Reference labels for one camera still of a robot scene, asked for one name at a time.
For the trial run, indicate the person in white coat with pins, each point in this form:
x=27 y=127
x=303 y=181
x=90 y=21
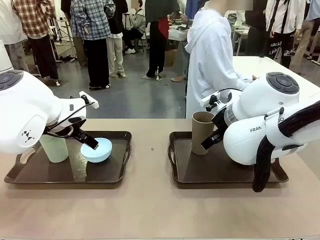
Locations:
x=210 y=62

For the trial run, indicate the pale green tall cup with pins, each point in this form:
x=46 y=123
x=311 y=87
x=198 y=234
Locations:
x=56 y=150

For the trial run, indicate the person in beige trousers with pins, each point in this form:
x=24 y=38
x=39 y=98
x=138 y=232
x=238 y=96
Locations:
x=116 y=55

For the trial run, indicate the person right hand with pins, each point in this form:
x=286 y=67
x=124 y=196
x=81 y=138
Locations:
x=254 y=78

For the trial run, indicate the figure in tan trousers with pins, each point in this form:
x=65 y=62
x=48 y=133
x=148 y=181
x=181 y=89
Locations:
x=303 y=32

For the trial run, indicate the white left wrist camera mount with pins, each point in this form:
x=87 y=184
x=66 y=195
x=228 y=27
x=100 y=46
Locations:
x=88 y=100

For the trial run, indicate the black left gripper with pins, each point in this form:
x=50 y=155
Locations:
x=75 y=122

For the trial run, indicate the figure in white shirt black trousers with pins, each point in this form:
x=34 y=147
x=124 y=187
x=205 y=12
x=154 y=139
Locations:
x=285 y=15

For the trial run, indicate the person in red plaid shirt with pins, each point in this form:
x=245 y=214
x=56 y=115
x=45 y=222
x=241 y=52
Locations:
x=32 y=15

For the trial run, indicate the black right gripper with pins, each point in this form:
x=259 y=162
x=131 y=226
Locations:
x=220 y=121

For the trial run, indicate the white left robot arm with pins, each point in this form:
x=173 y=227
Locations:
x=25 y=110

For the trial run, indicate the person in black red coat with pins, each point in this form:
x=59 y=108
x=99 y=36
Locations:
x=156 y=40

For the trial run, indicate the person in white shirt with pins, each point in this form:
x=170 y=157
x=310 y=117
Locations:
x=10 y=22

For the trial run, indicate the light blue bowl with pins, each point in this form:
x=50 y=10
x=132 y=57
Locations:
x=100 y=155

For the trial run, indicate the dark brown serving tray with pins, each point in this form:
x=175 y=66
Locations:
x=210 y=170
x=50 y=172

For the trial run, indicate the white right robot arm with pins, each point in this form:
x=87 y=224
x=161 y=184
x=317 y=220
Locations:
x=265 y=105

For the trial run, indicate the brown tall cup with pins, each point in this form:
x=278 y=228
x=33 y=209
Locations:
x=200 y=132

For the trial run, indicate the person right forearm white sleeve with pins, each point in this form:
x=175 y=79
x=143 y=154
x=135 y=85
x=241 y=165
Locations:
x=235 y=76

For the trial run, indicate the seated person in grey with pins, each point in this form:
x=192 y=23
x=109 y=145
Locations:
x=137 y=23

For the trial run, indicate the person in black clothes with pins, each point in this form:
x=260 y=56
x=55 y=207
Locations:
x=255 y=37

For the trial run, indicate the white background table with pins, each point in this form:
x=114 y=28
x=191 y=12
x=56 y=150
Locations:
x=275 y=67

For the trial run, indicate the white column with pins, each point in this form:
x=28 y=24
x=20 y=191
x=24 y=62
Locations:
x=5 y=57

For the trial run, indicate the person in blue plaid shirt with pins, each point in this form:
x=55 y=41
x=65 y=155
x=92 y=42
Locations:
x=90 y=20

